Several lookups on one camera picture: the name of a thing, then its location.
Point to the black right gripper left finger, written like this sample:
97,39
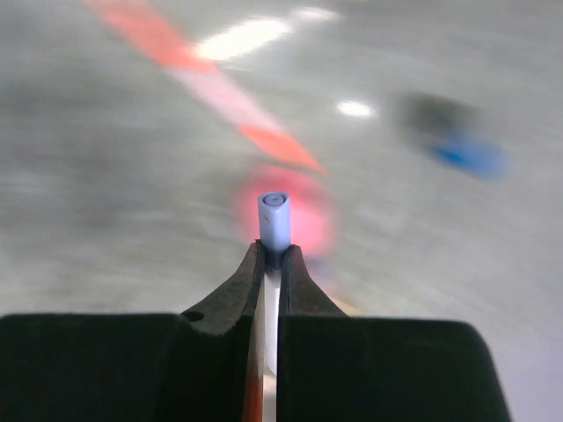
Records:
202,364

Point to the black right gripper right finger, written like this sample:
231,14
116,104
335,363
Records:
335,367

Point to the white pen lilac cap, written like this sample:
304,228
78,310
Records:
274,225

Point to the small tan eraser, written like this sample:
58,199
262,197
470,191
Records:
346,307

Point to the pink tube of crayons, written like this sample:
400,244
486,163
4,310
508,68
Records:
312,221

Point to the blue grey cylinder cap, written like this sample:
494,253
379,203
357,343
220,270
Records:
449,131

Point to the orange pen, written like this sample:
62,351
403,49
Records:
148,32

